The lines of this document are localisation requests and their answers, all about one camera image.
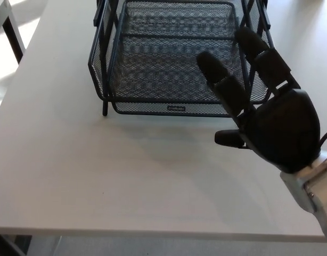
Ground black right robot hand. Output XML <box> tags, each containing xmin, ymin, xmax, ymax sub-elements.
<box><xmin>197</xmin><ymin>27</ymin><xmax>321</xmax><ymax>174</ymax></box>

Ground dark grey chair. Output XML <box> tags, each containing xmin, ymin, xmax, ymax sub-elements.
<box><xmin>0</xmin><ymin>234</ymin><xmax>27</xmax><ymax>256</ymax></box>

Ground white side table black legs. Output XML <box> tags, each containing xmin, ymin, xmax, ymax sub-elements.
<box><xmin>0</xmin><ymin>0</ymin><xmax>27</xmax><ymax>65</ymax></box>

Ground wide black mesh drawer tray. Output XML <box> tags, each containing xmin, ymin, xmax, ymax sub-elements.
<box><xmin>88</xmin><ymin>23</ymin><xmax>272</xmax><ymax>105</ymax></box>

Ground silver metal desk leg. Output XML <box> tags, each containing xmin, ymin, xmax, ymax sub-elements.
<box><xmin>30</xmin><ymin>236</ymin><xmax>62</xmax><ymax>256</ymax></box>

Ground black metal organizer frame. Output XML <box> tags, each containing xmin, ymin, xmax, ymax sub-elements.
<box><xmin>93</xmin><ymin>0</ymin><xmax>271</xmax><ymax>117</ymax></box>

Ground small black mesh tray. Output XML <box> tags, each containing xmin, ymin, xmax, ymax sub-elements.
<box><xmin>118</xmin><ymin>0</ymin><xmax>240</xmax><ymax>41</ymax></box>

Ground labelled black mesh tray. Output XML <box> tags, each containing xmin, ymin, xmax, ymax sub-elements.
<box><xmin>110</xmin><ymin>100</ymin><xmax>231</xmax><ymax>117</ymax></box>

